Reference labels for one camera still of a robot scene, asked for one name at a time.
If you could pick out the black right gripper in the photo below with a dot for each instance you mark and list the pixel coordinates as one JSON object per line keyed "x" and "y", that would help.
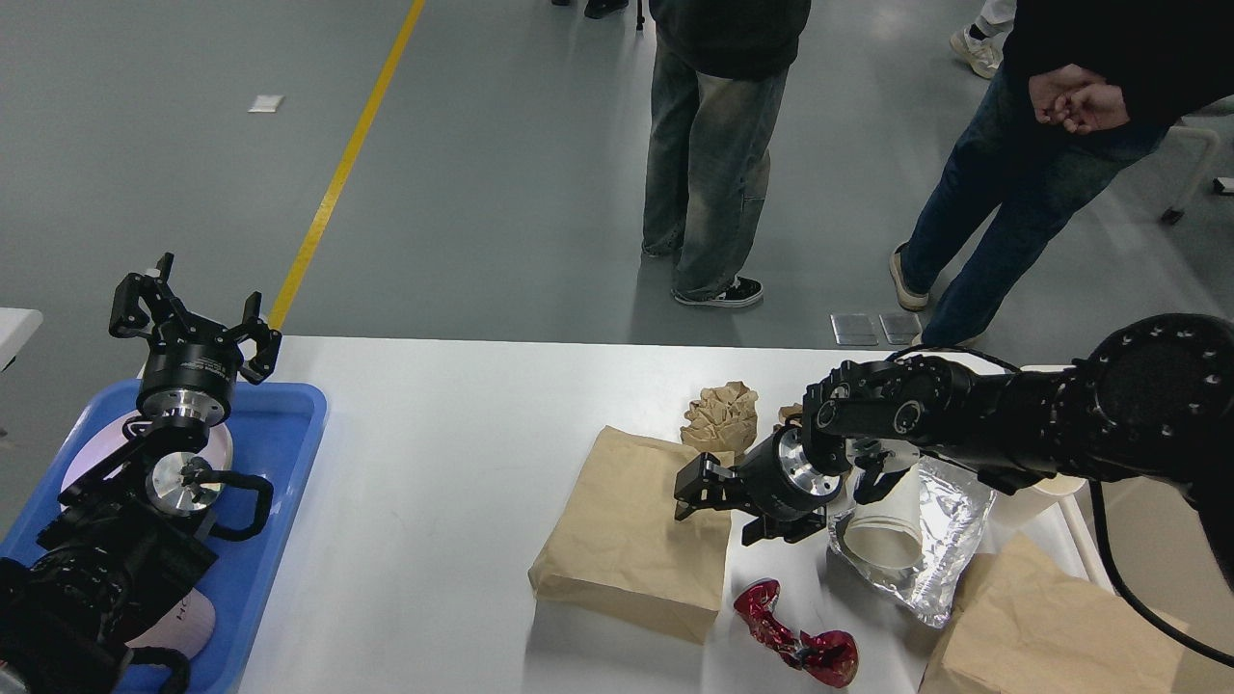
{"x": 782, "y": 489}

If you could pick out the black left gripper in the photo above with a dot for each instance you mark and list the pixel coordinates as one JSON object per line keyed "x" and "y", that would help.
{"x": 182, "y": 377}

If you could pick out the brown paper ball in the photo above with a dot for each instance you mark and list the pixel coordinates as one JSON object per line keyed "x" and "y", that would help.
{"x": 722, "y": 419}
{"x": 788, "y": 416}

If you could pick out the brown paper bag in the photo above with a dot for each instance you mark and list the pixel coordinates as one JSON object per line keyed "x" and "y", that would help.
{"x": 619, "y": 550}

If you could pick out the white paper cup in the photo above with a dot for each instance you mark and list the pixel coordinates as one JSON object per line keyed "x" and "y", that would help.
{"x": 1016, "y": 510}
{"x": 888, "y": 533}

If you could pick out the pink plate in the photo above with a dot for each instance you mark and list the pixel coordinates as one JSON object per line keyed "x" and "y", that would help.
{"x": 96, "y": 453}

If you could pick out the aluminium foil tray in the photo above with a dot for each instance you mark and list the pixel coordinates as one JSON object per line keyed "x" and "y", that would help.
{"x": 954, "y": 508}

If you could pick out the pink mug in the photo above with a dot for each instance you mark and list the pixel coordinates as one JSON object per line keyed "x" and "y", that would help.
{"x": 186, "y": 628}

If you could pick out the brown paper bag corner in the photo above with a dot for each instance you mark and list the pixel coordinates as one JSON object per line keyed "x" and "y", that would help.
{"x": 1022, "y": 625}

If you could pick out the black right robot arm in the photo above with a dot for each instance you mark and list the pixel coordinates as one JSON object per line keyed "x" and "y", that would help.
{"x": 1153, "y": 401}

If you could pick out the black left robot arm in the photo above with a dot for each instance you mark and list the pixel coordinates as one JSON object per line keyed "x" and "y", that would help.
{"x": 130, "y": 542}

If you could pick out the crumpled red foil wrapper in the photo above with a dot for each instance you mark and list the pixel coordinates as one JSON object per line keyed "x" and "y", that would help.
{"x": 831, "y": 657}

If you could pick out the white side table corner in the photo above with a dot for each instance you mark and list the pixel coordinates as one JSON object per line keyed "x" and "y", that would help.
{"x": 17, "y": 327}

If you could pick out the metal floor plates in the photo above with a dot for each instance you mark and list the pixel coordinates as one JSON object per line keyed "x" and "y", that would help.
{"x": 873, "y": 329}

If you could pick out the white paper scrap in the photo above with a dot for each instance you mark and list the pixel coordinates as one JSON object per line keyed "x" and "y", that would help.
{"x": 266, "y": 103}

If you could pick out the beige plastic bin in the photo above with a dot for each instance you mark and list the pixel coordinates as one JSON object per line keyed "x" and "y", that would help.
{"x": 1161, "y": 553}

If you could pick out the person in faded jeans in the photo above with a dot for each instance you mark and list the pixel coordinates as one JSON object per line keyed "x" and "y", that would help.
{"x": 719, "y": 75}

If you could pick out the person in white trousers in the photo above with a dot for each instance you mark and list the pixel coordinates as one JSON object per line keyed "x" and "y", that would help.
{"x": 977, "y": 44}

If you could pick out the person in blue jeans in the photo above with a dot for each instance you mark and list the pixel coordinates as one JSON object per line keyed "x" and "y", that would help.
{"x": 1087, "y": 89}

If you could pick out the white office chair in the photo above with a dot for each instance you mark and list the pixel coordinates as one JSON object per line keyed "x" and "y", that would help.
{"x": 1198, "y": 176}

